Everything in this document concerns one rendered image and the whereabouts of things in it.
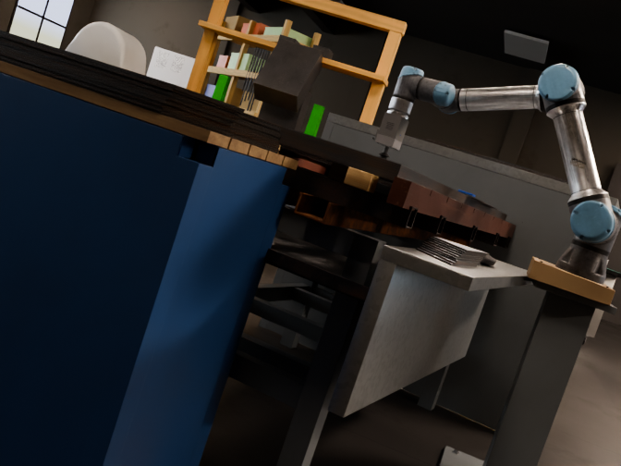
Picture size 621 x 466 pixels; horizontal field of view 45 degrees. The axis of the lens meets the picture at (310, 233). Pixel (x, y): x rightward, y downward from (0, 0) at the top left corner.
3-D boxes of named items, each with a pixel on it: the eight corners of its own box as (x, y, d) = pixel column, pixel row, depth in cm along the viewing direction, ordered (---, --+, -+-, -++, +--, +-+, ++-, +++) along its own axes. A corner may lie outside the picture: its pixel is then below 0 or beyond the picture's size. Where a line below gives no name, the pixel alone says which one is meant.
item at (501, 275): (379, 258, 160) (383, 244, 160) (486, 264, 280) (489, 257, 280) (468, 291, 153) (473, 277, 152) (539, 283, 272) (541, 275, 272)
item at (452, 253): (401, 247, 169) (407, 230, 169) (441, 251, 205) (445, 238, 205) (452, 266, 164) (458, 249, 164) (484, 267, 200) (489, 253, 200)
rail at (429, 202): (385, 202, 165) (395, 176, 164) (502, 236, 313) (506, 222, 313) (402, 207, 163) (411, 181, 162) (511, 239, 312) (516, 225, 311)
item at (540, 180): (326, 120, 347) (329, 112, 347) (368, 141, 402) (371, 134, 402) (614, 208, 297) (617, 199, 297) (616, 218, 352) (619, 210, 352)
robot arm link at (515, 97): (590, 80, 241) (442, 88, 264) (585, 72, 231) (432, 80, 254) (588, 116, 241) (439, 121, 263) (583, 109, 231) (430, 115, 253)
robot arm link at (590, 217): (623, 239, 223) (579, 67, 232) (617, 237, 210) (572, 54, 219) (580, 249, 228) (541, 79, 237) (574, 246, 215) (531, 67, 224)
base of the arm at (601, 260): (603, 284, 238) (615, 254, 237) (602, 285, 224) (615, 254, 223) (557, 265, 244) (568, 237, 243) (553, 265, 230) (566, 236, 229)
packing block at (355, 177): (343, 183, 167) (348, 165, 167) (350, 185, 172) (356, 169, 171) (367, 191, 165) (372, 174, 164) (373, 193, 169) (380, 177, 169)
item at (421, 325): (326, 410, 163) (379, 258, 160) (455, 352, 283) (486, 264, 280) (343, 418, 162) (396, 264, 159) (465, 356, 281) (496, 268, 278)
